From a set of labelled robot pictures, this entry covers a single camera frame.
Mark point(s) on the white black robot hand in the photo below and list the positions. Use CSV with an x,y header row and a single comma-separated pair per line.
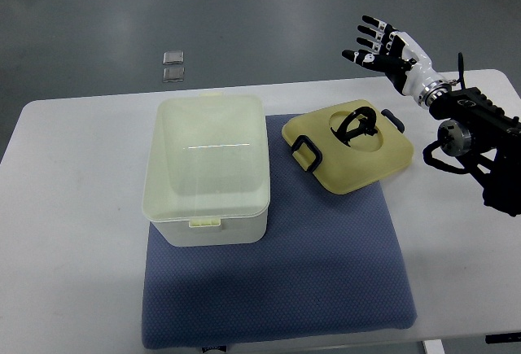
x,y
400,58

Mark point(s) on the dark label under mat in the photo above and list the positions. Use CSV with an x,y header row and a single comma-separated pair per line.
x,y
214,348

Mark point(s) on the yellow storage box lid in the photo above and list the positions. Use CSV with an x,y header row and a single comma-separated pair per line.
x,y
347,146

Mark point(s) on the metal floor plate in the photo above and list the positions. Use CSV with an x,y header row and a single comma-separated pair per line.
x,y
173,57
173,74

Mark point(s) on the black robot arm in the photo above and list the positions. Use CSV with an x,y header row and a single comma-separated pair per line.
x,y
477,138

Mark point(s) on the upper metal floor plate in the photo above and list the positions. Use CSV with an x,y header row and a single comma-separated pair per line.
x,y
173,57

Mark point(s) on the white storage box base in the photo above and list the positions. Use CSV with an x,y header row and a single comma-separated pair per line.
x,y
208,179

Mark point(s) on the lower metal floor plate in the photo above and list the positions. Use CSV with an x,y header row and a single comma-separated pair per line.
x,y
173,74

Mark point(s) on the blue textured mat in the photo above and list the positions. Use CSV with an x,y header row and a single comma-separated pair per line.
x,y
327,264

